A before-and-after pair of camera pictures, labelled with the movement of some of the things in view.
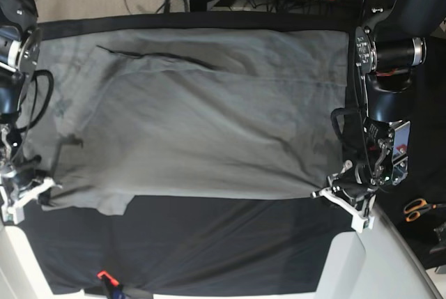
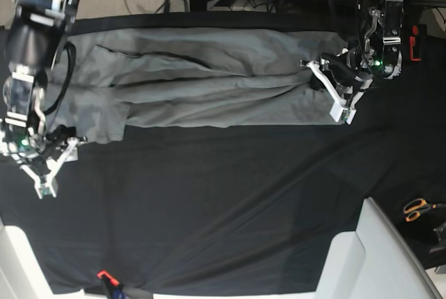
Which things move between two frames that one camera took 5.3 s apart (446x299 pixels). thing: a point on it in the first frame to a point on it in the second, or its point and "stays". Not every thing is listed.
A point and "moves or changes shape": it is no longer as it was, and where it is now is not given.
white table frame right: (378, 263) stays
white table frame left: (21, 277) stays
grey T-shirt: (114, 116) moves or changes shape
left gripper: (17, 171) to (24, 137)
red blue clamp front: (113, 289) stays
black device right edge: (441, 233) stays
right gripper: (383, 161) to (375, 53)
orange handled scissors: (413, 208) stays
